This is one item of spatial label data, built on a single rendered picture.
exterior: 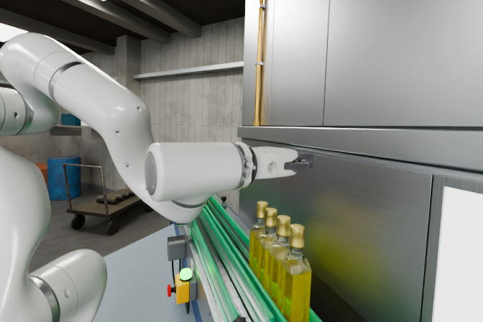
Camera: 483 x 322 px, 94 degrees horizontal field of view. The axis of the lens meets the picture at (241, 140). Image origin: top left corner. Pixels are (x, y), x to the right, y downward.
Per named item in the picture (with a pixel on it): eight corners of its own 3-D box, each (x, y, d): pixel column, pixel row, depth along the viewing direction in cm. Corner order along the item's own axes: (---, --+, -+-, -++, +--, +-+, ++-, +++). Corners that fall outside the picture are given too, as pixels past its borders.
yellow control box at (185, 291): (196, 301, 82) (197, 282, 81) (175, 306, 79) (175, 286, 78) (192, 288, 88) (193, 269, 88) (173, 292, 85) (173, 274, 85)
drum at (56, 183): (87, 195, 477) (86, 157, 472) (55, 203, 429) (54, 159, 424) (72, 191, 505) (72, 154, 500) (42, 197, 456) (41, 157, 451)
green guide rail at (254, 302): (273, 350, 51) (274, 316, 50) (269, 351, 51) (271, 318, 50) (180, 178, 213) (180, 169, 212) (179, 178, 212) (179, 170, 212)
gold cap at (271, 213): (279, 226, 62) (279, 210, 62) (268, 228, 61) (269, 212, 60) (272, 221, 65) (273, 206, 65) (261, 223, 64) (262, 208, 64)
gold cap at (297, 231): (295, 239, 55) (295, 222, 55) (307, 246, 52) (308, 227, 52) (285, 244, 53) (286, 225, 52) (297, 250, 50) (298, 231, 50)
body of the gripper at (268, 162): (257, 146, 36) (301, 145, 43) (223, 141, 44) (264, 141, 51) (255, 192, 37) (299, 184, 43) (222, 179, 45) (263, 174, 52)
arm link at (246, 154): (245, 144, 35) (259, 143, 37) (216, 140, 42) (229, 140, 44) (244, 196, 36) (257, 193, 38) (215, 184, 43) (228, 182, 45)
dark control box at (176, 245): (185, 259, 107) (185, 242, 107) (167, 262, 104) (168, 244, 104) (183, 250, 115) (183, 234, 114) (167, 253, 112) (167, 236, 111)
